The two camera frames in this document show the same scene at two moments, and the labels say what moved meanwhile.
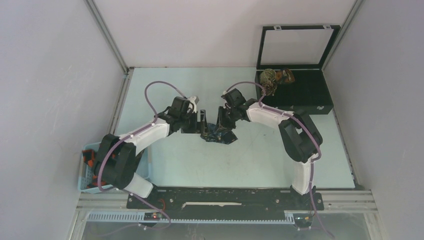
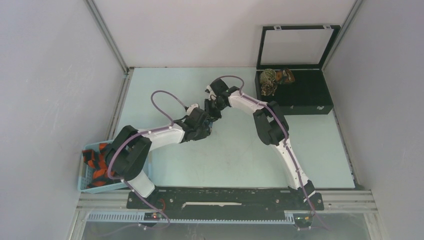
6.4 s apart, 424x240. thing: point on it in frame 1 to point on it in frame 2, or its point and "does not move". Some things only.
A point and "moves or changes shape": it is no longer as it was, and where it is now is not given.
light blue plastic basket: x=86 y=171 does not move
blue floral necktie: x=225 y=137 moves or changes shape
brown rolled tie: x=270 y=88 does not move
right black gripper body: x=228 y=118 to x=214 y=108
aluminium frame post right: x=348 y=20 does not move
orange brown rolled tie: x=284 y=76 does not move
